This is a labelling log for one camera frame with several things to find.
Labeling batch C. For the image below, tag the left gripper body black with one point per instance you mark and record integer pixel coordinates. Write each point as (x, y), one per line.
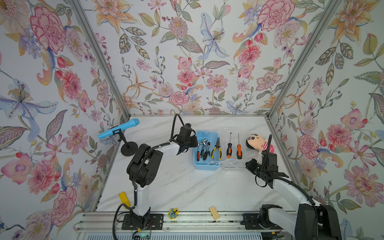
(190, 143)

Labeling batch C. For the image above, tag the aluminium front rail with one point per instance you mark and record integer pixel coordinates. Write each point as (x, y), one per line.
(102, 222)

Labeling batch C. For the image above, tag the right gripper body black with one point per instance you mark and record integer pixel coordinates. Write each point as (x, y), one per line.
(261, 168)

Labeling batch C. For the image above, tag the orange handled screwdriver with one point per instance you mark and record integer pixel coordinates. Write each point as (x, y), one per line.
(239, 149)

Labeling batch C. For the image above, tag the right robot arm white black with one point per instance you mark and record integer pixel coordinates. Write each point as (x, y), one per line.
(313, 221)

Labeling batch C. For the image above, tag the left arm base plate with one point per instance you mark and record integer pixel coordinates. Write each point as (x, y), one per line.
(149, 222)

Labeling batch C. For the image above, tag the yellow blue sticker badge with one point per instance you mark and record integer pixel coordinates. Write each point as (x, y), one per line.
(173, 213)

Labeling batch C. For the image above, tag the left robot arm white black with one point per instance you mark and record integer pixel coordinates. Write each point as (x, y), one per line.
(145, 164)

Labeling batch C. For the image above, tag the black handled tool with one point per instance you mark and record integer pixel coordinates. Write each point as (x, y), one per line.
(203, 152)

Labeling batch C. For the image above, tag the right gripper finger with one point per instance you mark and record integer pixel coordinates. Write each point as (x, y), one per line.
(256, 172)
(251, 165)

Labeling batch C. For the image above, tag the red handled wrench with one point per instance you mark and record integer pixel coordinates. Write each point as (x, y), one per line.
(198, 153)

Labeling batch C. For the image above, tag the cartoon boy plush doll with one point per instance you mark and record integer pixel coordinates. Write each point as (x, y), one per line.
(257, 142)

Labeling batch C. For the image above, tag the black microphone stand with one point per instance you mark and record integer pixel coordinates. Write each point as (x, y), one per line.
(128, 148)

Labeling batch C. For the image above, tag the green handled screwdriver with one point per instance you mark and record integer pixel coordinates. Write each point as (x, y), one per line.
(206, 149)

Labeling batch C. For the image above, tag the blue toy microphone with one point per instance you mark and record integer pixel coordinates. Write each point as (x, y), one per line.
(118, 128)

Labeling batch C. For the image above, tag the blue plastic tool box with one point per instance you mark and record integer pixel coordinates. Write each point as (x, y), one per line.
(227, 164)

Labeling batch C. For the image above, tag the small wooden block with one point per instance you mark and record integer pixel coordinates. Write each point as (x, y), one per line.
(214, 212)

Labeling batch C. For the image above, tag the yellow black pliers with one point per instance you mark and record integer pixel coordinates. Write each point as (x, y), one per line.
(216, 153)

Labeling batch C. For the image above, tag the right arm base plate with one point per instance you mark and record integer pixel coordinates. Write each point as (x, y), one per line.
(252, 221)

